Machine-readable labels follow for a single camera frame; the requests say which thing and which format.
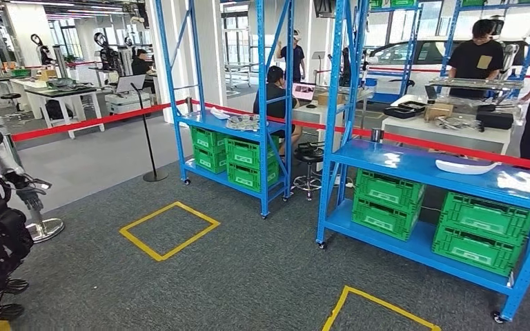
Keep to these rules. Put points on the white moulded plastic part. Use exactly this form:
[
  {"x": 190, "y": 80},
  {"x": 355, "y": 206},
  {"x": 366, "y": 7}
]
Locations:
[
  {"x": 220, "y": 114},
  {"x": 466, "y": 168}
]

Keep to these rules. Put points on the blue steel shelf rack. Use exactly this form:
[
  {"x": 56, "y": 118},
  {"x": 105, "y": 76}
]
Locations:
[
  {"x": 201, "y": 121},
  {"x": 406, "y": 157},
  {"x": 415, "y": 45},
  {"x": 450, "y": 27}
]

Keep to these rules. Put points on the steel workbench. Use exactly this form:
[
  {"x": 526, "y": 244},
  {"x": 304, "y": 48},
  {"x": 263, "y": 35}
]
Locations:
[{"x": 365, "y": 96}]

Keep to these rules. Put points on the black stool chrome base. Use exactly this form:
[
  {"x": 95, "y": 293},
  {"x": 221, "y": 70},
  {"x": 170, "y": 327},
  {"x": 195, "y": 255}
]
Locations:
[{"x": 308, "y": 153}]

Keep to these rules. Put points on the round metal casting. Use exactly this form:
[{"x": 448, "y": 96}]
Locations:
[{"x": 244, "y": 123}]

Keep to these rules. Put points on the yellow floor tape square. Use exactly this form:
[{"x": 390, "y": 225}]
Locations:
[{"x": 197, "y": 214}]

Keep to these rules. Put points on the open laptop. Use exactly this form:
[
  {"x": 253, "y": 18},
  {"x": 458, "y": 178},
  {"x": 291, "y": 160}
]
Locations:
[{"x": 304, "y": 91}]

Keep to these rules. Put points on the cardboard box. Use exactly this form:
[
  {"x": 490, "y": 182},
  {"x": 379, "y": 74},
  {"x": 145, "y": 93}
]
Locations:
[
  {"x": 438, "y": 112},
  {"x": 322, "y": 99}
]

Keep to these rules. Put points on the sign stand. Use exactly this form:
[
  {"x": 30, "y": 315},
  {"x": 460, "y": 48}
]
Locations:
[{"x": 318, "y": 55}]

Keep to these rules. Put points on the black foam case tray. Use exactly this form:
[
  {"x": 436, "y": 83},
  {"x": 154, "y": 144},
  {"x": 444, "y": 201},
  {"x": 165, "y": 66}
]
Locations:
[
  {"x": 397, "y": 113},
  {"x": 413, "y": 106}
]

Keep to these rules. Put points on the white table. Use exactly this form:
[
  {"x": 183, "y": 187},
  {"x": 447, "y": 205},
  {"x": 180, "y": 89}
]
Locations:
[{"x": 411, "y": 130}]

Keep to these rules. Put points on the white low cabinet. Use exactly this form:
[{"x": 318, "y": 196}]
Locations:
[{"x": 128, "y": 103}]

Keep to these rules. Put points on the red barrier belt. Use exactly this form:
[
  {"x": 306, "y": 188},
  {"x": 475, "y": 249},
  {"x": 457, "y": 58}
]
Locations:
[
  {"x": 429, "y": 144},
  {"x": 91, "y": 121}
]

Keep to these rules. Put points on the white car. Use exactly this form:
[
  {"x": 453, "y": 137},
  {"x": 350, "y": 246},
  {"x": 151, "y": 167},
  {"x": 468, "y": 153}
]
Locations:
[{"x": 397, "y": 55}]

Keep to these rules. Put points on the black laptop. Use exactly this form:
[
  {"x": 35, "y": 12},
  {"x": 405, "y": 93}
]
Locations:
[{"x": 431, "y": 92}]

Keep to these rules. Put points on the black bag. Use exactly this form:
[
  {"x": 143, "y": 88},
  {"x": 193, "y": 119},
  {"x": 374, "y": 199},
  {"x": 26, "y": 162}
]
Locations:
[{"x": 59, "y": 109}]

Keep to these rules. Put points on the white desk dark top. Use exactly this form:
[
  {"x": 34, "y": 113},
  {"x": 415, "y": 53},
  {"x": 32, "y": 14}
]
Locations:
[{"x": 64, "y": 91}]

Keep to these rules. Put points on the clear plastic wrap pile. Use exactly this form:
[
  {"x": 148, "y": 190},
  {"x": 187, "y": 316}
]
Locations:
[{"x": 470, "y": 101}]

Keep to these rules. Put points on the long grey metal panel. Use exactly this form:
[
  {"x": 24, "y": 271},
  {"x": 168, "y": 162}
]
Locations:
[{"x": 475, "y": 83}]

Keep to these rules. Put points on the chrome stand base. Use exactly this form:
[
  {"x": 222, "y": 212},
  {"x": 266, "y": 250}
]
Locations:
[{"x": 45, "y": 230}]

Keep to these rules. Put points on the black zip case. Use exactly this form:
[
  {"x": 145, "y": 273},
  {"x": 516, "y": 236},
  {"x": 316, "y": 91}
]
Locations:
[{"x": 493, "y": 120}]

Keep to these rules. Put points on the black round stool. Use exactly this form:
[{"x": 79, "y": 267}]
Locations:
[{"x": 11, "y": 96}]

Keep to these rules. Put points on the humanoid robot silver arms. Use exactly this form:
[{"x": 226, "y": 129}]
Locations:
[{"x": 509, "y": 55}]

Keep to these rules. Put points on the black stanchion post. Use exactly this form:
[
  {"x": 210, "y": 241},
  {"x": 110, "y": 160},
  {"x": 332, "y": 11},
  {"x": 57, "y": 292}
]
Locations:
[{"x": 377, "y": 135}]

